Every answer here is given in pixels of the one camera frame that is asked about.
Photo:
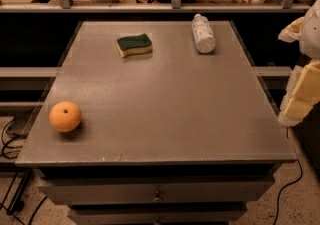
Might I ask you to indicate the clear plastic water bottle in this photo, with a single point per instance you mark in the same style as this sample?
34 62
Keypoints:
203 34

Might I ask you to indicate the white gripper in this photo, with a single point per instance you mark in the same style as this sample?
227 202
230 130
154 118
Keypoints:
311 37

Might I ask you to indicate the green and yellow sponge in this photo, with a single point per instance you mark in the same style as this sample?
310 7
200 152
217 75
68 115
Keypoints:
134 45

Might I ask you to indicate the orange fruit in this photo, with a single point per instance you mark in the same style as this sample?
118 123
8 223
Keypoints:
65 116

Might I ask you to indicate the metal drawer knob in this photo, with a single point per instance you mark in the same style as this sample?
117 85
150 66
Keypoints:
157 197

